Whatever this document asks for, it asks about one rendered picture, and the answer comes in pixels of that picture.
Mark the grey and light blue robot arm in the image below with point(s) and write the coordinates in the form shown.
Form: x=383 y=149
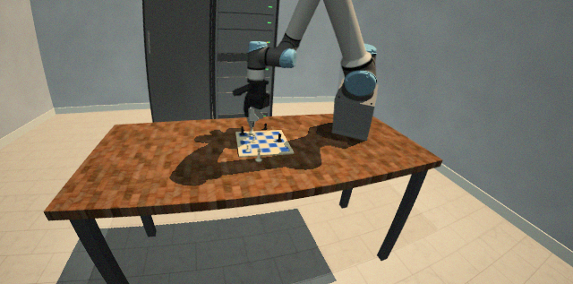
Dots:
x=357 y=62

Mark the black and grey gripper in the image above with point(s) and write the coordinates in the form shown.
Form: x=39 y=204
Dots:
x=256 y=100

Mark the blue and cream chessboard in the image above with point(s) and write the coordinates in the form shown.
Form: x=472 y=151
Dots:
x=266 y=141

